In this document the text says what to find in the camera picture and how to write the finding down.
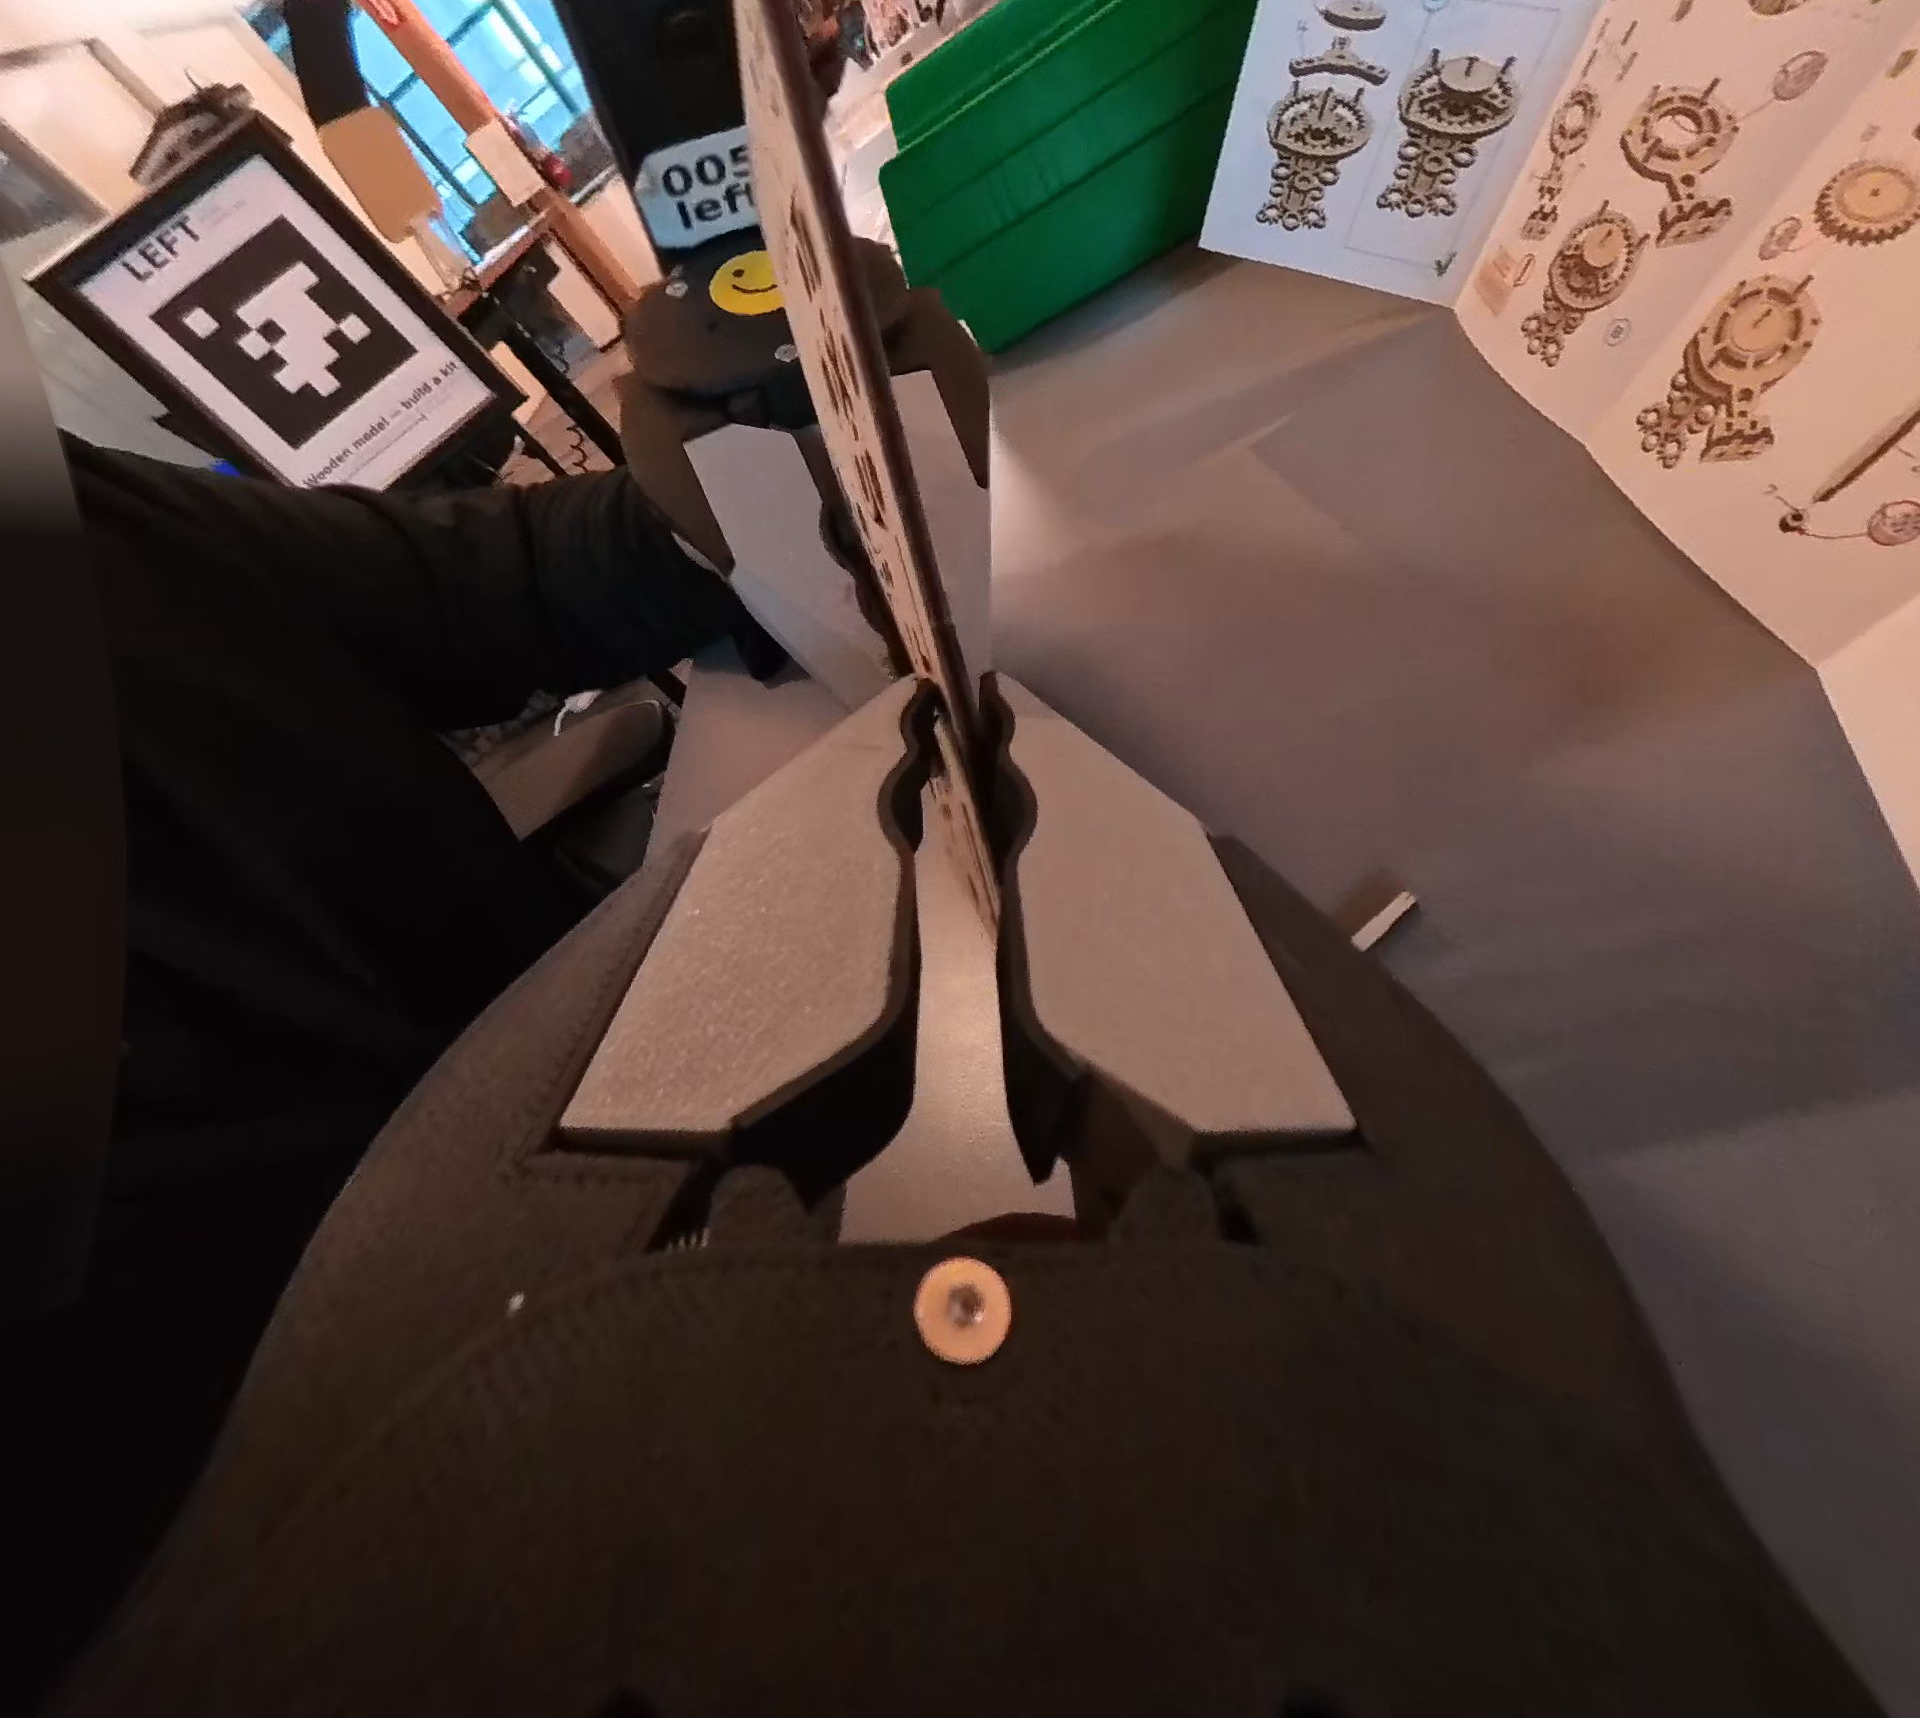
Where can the black framed marker sign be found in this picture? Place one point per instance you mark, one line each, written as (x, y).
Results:
(270, 308)

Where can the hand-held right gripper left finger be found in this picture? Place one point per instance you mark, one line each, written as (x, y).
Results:
(750, 969)

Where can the laser-cut wooden parts sheet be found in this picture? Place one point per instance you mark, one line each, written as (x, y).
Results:
(878, 502)

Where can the black and beige panel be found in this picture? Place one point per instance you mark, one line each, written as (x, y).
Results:
(374, 172)

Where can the folded paper instruction sheet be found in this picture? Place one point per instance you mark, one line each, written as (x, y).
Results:
(1651, 248)

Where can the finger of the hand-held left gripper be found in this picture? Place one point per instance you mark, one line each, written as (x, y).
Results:
(765, 519)
(960, 548)

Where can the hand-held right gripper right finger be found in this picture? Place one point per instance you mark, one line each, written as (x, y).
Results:
(1170, 982)

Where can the green plastic crate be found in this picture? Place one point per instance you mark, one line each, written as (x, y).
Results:
(1080, 128)

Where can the person's left forearm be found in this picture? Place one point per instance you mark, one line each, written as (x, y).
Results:
(374, 579)

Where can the wooden part with long pin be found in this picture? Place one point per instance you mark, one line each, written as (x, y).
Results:
(1382, 920)

